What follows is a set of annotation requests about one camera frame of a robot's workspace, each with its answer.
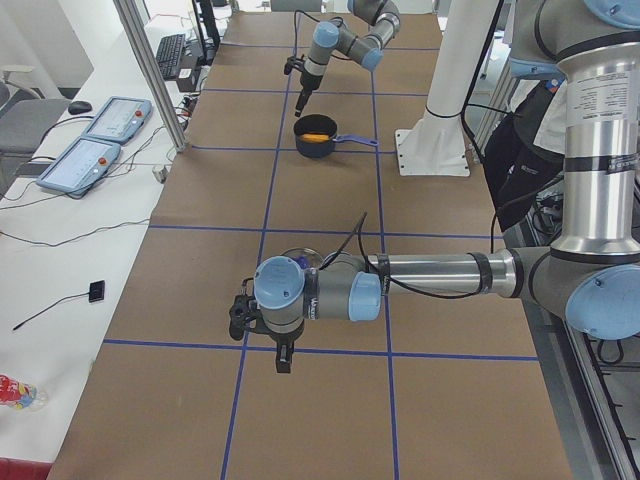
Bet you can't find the aluminium frame post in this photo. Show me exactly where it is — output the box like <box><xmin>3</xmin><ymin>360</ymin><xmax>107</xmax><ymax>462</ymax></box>
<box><xmin>113</xmin><ymin>0</ymin><xmax>187</xmax><ymax>152</ymax></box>

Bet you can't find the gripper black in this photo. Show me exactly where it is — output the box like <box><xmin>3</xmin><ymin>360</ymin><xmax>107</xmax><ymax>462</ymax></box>
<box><xmin>266</xmin><ymin>322</ymin><xmax>304</xmax><ymax>374</ymax></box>
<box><xmin>294</xmin><ymin>70</ymin><xmax>323</xmax><ymax>117</ymax></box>

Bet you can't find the glass pot lid purple knob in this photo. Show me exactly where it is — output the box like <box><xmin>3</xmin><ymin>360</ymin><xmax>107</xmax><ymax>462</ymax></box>
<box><xmin>282</xmin><ymin>247</ymin><xmax>324</xmax><ymax>270</ymax></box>

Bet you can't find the yellow toy corn cob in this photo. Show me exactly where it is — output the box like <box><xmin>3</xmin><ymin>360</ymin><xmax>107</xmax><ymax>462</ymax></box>
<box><xmin>298</xmin><ymin>133</ymin><xmax>331</xmax><ymax>144</ymax></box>

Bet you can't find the small black square device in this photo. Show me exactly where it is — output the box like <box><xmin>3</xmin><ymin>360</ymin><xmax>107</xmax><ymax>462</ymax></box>
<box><xmin>88</xmin><ymin>280</ymin><xmax>106</xmax><ymax>303</ymax></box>

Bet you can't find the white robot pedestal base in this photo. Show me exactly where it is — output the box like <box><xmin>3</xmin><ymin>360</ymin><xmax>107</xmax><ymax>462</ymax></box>
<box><xmin>395</xmin><ymin>0</ymin><xmax>502</xmax><ymax>177</ymax></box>

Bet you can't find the lower teach pendant tablet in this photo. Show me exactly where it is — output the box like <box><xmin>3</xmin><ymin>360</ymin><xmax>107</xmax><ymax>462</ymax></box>
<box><xmin>36</xmin><ymin>137</ymin><xmax>121</xmax><ymax>198</ymax></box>

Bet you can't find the black computer keyboard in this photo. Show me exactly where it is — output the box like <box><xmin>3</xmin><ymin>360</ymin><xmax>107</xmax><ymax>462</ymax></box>
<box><xmin>156</xmin><ymin>34</ymin><xmax>185</xmax><ymax>80</ymax></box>

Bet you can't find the teach pendant tablet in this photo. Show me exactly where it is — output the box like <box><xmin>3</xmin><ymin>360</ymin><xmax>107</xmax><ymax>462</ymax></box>
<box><xmin>83</xmin><ymin>96</ymin><xmax>152</xmax><ymax>145</ymax></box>
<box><xmin>36</xmin><ymin>137</ymin><xmax>121</xmax><ymax>198</ymax></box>

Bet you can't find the upper teach pendant tablet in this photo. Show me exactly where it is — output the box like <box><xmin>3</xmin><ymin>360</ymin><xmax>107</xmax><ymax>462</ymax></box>
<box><xmin>83</xmin><ymin>96</ymin><xmax>152</xmax><ymax>145</ymax></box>

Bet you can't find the person in white shirt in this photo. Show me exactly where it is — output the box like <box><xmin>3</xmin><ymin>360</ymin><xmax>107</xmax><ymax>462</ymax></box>
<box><xmin>483</xmin><ymin>78</ymin><xmax>568</xmax><ymax>231</ymax></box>

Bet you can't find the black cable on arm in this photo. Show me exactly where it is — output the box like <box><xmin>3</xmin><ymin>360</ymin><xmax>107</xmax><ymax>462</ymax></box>
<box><xmin>319</xmin><ymin>209</ymin><xmax>501</xmax><ymax>301</ymax></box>

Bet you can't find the black computer mouse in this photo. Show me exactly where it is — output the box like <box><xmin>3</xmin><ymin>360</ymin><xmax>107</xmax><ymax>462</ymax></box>
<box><xmin>67</xmin><ymin>100</ymin><xmax>93</xmax><ymax>115</ymax></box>

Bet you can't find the red labelled plastic bottle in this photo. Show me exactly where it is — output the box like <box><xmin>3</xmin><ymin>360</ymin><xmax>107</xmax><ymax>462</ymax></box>
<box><xmin>0</xmin><ymin>374</ymin><xmax>48</xmax><ymax>410</ymax></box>

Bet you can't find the dark blue saucepan purple handle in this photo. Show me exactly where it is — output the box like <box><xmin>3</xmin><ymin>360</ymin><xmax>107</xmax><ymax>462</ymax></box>
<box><xmin>293</xmin><ymin>114</ymin><xmax>378</xmax><ymax>159</ymax></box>

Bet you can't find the grey office chair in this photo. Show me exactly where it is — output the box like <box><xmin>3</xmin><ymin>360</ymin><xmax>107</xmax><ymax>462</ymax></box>
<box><xmin>1</xmin><ymin>64</ymin><xmax>71</xmax><ymax>186</ymax></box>

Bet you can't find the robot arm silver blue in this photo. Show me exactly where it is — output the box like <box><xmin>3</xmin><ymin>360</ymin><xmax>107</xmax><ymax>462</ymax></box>
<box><xmin>229</xmin><ymin>1</ymin><xmax>639</xmax><ymax>373</ymax></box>
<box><xmin>284</xmin><ymin>0</ymin><xmax>401</xmax><ymax>117</ymax></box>

